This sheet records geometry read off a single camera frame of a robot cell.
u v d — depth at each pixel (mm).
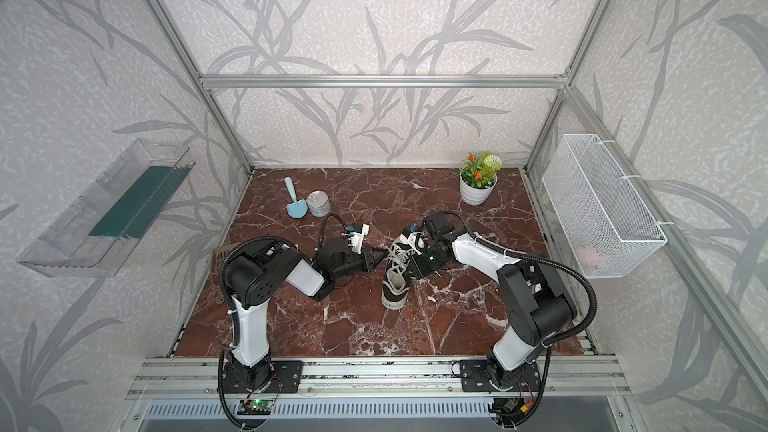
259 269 542
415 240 810
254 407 716
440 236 696
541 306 456
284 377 735
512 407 742
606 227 609
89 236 631
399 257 902
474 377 734
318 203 1044
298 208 1083
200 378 752
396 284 830
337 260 785
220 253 963
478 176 985
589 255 723
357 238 867
